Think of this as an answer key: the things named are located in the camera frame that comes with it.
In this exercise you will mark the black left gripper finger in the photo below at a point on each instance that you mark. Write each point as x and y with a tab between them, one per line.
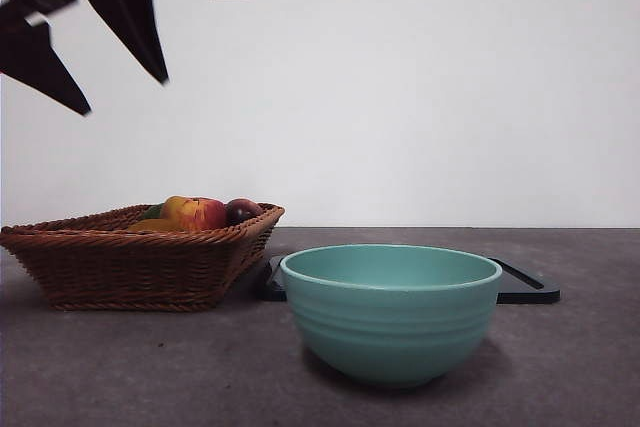
35	62
132	17

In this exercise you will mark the green fruit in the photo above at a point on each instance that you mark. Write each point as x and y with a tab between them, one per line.
152	212

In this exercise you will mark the black rectangular tray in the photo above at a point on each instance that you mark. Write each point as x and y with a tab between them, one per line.
520	289

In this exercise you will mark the red and yellow apple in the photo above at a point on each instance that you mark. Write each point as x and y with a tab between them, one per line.
197	213

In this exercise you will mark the teal ceramic bowl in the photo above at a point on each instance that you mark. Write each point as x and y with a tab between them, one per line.
395	332

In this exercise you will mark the dark red plum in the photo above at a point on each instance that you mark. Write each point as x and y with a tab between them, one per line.
242	211

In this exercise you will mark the brown wicker basket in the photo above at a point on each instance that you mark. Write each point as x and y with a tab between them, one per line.
130	267

